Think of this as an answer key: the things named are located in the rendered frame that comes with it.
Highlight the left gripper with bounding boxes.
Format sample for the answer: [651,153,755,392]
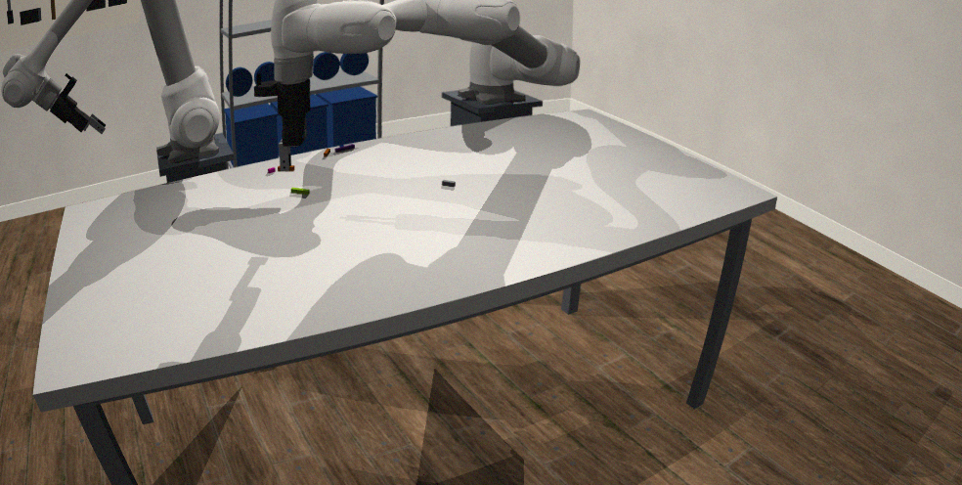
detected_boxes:
[254,53,314,171]

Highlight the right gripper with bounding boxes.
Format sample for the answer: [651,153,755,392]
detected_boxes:
[35,73,106,134]

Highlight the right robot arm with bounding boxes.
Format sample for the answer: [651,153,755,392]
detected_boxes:
[1,0,220,163]

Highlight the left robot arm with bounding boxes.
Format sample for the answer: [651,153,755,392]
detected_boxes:
[271,0,580,104]

